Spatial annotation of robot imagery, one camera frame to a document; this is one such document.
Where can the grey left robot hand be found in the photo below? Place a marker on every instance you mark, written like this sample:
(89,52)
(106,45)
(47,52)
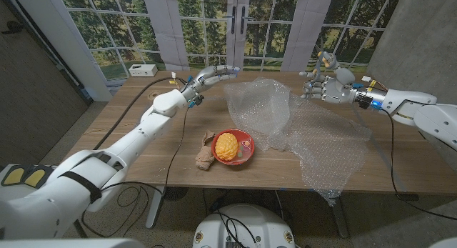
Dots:
(210,76)

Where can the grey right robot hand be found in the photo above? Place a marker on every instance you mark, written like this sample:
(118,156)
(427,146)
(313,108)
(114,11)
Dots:
(337,89)

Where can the clear bubble wrap sheet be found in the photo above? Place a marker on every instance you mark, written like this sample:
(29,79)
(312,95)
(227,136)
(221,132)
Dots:
(264,105)

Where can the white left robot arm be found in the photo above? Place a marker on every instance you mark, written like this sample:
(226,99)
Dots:
(107,162)

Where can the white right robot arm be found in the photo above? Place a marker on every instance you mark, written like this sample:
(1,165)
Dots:
(410,101)

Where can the red bowl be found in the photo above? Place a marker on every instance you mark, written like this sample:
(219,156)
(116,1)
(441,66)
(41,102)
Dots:
(248,154)

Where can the brown twine spool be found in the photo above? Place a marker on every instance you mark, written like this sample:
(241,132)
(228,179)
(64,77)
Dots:
(154,95)

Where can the white power strip box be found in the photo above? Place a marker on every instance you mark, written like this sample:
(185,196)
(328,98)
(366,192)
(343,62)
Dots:
(143,70)

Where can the yellow textured toy fruit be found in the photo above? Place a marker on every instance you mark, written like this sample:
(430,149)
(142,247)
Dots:
(226,146)

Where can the small wrapped candy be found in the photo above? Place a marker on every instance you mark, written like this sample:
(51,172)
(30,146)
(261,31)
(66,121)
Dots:
(246,144)

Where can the crumpled beige cloth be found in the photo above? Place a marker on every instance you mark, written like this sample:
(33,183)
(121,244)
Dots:
(205,157)

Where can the printed forest window backdrop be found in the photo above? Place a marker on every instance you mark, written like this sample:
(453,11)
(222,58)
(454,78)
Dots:
(118,26)

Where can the loose brown twine strand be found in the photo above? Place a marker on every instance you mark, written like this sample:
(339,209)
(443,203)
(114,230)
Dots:
(107,128)

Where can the black round ribbed object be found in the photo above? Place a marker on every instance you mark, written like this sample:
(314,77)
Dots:
(175,193)

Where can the black flat floor plate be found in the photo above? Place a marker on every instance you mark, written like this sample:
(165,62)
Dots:
(407,197)

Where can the grey table leg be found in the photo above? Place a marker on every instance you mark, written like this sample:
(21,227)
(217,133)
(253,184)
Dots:
(341,219)

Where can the white table leg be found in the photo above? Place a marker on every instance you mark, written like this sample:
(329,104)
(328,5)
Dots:
(154,208)

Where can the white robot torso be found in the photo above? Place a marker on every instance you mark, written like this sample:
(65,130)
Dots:
(271,226)

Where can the yellow black foot pedal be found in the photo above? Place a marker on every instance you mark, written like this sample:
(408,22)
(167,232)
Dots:
(14,176)

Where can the black wall hook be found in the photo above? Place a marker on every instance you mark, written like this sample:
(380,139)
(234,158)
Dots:
(14,25)

